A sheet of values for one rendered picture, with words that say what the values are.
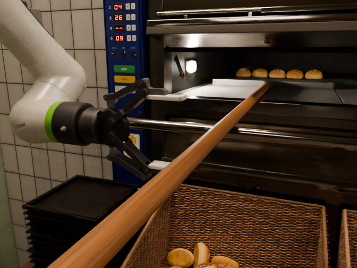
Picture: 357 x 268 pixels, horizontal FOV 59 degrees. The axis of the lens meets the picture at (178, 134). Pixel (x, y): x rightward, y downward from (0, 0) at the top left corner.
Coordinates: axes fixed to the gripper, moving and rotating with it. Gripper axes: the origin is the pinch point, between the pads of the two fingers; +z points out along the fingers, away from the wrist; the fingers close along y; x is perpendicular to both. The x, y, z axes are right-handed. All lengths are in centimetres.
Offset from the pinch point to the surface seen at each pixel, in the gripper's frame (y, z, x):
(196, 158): 0.0, 7.5, 11.8
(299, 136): 2.8, 21.2, -17.8
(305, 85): 0, 22, -102
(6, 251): 88, -117, -50
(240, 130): 2.6, 8.5, -18.0
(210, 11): -26, -7, -45
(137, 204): -0.5, 7.0, 28.7
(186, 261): 57, -12, -38
